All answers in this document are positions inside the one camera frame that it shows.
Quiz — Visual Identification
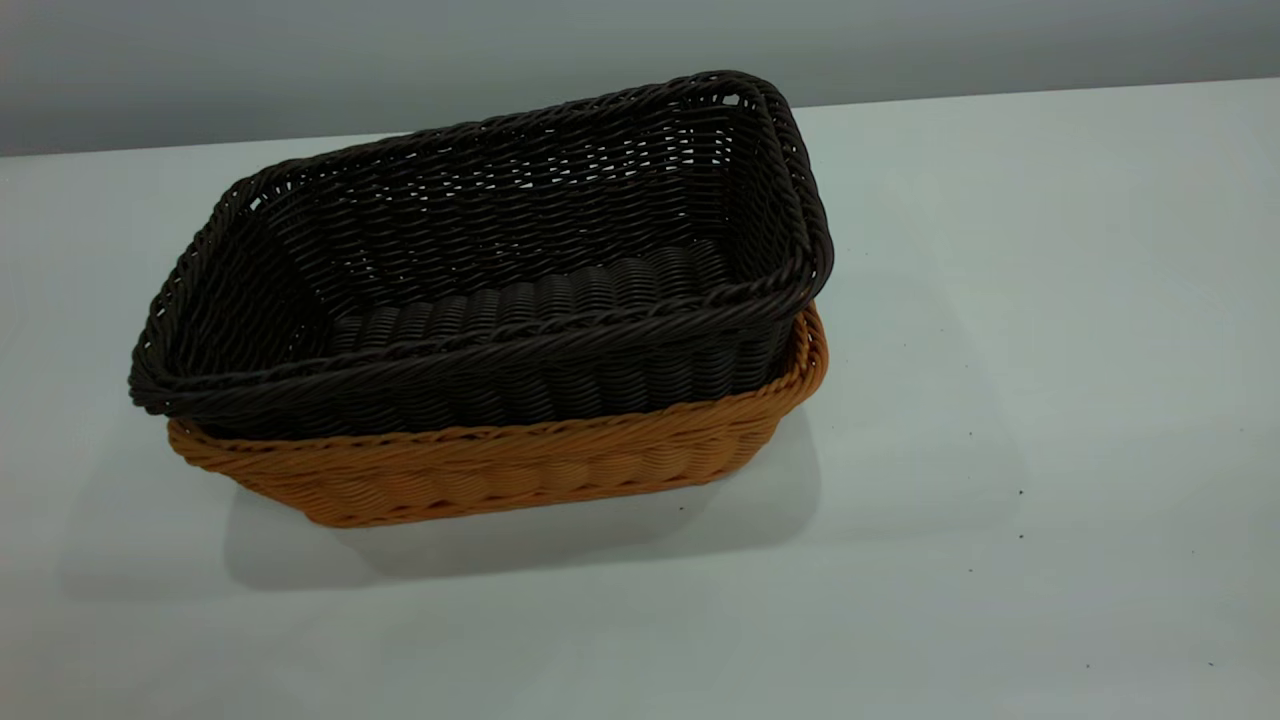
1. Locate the dark brown wicker basket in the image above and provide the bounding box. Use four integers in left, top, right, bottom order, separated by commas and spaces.
127, 70, 836, 443

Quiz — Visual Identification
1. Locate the orange wicker basket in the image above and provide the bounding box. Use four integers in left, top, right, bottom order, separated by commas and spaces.
165, 300, 830, 529

